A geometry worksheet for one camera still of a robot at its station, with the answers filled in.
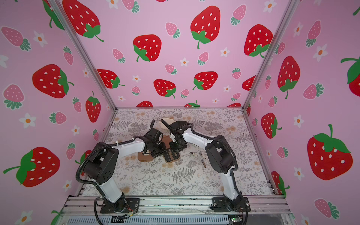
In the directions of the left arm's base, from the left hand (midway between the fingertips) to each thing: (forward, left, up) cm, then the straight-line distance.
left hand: (169, 152), depth 93 cm
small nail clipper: (-2, -24, -2) cm, 24 cm away
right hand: (-2, -2, +2) cm, 3 cm away
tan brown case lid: (-4, +17, 0) cm, 17 cm away
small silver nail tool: (-1, -18, -1) cm, 18 cm away
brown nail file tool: (-9, -24, -1) cm, 25 cm away
